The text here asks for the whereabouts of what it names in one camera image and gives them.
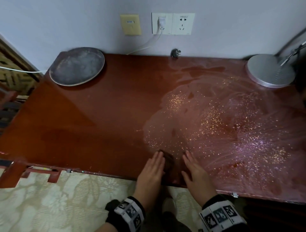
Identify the white shoe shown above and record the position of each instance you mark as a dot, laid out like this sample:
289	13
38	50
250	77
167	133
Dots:
168	204

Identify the white wall power socket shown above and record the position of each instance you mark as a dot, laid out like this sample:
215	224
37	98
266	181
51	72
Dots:
182	24

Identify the person's left hand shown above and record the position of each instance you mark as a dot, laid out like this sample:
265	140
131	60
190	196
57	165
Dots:
149	181

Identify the silver desk lamp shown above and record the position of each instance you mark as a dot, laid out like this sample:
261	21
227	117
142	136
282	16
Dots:
270	70

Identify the brown cleaning cloth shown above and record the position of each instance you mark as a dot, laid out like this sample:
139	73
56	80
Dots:
169	160

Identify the silver metal latch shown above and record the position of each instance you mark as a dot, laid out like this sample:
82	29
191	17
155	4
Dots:
235	195

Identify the round grey metal tray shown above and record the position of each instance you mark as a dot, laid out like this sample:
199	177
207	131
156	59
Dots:
76	67

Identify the person's right hand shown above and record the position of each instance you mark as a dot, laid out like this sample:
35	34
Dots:
199	184

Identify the beige wall plate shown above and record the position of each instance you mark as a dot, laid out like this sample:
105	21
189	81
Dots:
130	25

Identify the gold lattice screen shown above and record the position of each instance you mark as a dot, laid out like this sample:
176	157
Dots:
14	76

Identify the white power plug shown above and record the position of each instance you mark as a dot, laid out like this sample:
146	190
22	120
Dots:
162	22

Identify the person's left forearm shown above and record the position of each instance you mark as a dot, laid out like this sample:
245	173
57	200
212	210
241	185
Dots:
106	228

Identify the black power plug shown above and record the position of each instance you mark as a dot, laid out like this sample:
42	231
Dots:
175	53

